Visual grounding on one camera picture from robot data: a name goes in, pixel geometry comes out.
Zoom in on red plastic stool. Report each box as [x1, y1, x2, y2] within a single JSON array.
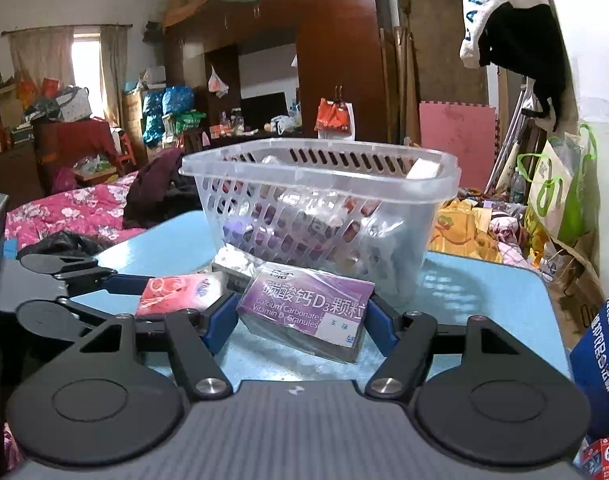
[[115, 132, 136, 171]]

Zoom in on brown wooden wardrobe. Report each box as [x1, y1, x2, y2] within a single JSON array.
[[162, 0, 400, 146]]

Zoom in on brown wooden cabinet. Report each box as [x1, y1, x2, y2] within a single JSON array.
[[0, 145, 45, 206]]

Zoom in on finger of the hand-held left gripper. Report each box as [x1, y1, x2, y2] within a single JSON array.
[[52, 265, 152, 297], [59, 296, 136, 333]]

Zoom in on white patterned gift bag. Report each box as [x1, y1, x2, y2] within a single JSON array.
[[59, 87, 92, 122]]

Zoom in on purple medicine box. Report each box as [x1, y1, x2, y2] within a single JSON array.
[[236, 261, 376, 365]]

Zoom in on white hanging plastic bag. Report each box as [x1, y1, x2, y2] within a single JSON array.
[[207, 66, 229, 99]]

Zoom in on beige curtain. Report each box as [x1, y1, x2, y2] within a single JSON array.
[[8, 27, 75, 88], [100, 26, 128, 126]]

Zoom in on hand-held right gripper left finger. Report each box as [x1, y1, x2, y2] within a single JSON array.
[[77, 291, 241, 402]]

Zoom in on blue printed sack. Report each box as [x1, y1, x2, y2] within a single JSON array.
[[162, 86, 195, 116], [142, 91, 165, 148]]

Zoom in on cluttered wooden shelf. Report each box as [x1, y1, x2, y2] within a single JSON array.
[[0, 77, 35, 156]]

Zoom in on brown wooden board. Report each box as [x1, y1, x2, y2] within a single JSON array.
[[407, 0, 490, 108]]

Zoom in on dark purple garment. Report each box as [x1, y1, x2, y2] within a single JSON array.
[[123, 147, 210, 231]]

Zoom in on red carton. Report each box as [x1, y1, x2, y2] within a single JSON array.
[[579, 435, 609, 480]]

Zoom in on green and white plastic bag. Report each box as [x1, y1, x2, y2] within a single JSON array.
[[162, 112, 205, 136]]

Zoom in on pink foam mat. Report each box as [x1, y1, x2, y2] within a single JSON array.
[[419, 101, 498, 188]]

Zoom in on tall cardboard box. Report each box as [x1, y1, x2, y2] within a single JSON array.
[[122, 91, 145, 148]]

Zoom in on red cloth-covered cabinet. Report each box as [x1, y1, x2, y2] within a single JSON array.
[[34, 119, 122, 193]]

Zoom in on red hanging bag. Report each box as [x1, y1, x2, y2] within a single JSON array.
[[315, 97, 356, 140]]

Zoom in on metal crutch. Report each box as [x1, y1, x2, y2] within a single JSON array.
[[485, 77, 545, 196]]

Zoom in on pink floral blanket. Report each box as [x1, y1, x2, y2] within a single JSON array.
[[4, 172, 148, 251]]

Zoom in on blue bag with white print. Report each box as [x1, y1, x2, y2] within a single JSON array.
[[569, 270, 609, 431]]

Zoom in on curtain rod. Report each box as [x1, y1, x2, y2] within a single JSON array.
[[1, 24, 134, 36]]

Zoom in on brown paper bag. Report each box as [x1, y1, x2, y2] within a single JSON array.
[[547, 232, 605, 331]]

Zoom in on black plastic bag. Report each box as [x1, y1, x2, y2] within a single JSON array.
[[19, 231, 118, 261]]

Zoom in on black hanging garment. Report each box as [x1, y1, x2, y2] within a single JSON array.
[[479, 2, 568, 133]]

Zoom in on white plastic basket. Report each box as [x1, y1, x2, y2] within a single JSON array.
[[179, 138, 462, 306]]

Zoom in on yellow patterned cloth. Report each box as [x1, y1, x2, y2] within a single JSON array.
[[429, 199, 503, 263]]

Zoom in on green and white shopping bag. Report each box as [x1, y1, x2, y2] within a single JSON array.
[[517, 124, 599, 246]]

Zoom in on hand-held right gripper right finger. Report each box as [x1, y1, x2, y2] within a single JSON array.
[[365, 294, 530, 402]]

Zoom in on leaning wooden planks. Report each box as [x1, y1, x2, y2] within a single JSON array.
[[395, 0, 420, 143]]

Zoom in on pink flowered packet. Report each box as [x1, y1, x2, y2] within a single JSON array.
[[134, 272, 228, 320]]

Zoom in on window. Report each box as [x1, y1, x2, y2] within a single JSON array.
[[73, 32, 104, 118]]

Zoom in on silver box in plastic bag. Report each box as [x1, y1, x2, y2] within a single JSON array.
[[212, 246, 266, 282]]

